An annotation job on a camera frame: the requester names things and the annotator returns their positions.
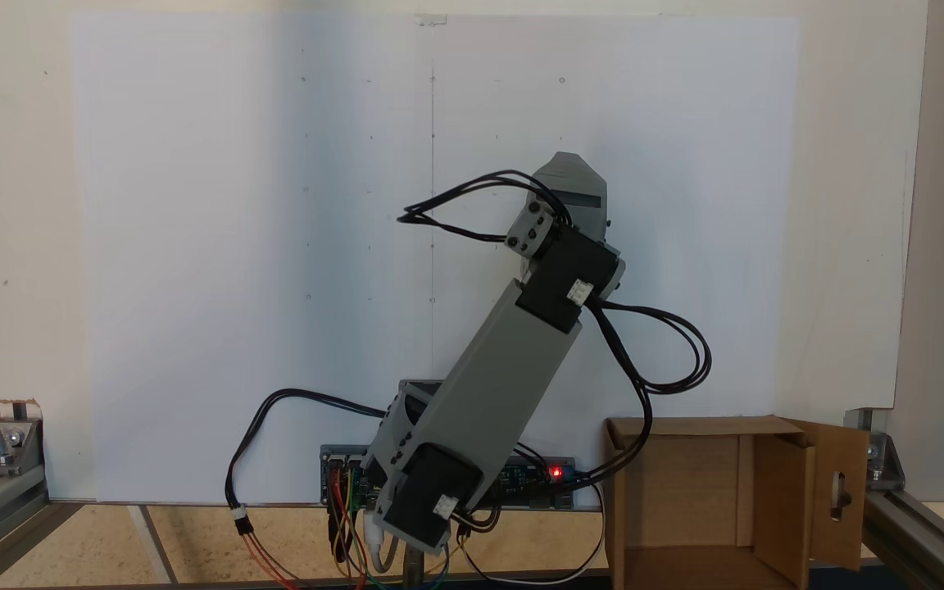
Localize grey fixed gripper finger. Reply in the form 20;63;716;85
531;152;609;197

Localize blue circuit board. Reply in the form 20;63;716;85
484;455;581;511

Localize brown cardboard box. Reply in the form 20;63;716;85
603;415;872;590

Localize white paper sheet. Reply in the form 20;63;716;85
70;12;801;502

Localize black gripper motor cable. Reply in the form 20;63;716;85
397;168;575;247

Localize black arm motor cable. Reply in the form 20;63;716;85
585;299;714;492

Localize black cable with white connector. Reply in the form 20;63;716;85
225;388;395;538

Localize small board with jumper wires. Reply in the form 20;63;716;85
320;445;383;506

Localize grey metal corner bracket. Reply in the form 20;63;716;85
0;400;48;478
845;408;907;492

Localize coloured jumper wires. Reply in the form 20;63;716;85
326;467;452;590

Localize red orange wire pair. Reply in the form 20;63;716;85
243;529;301;590

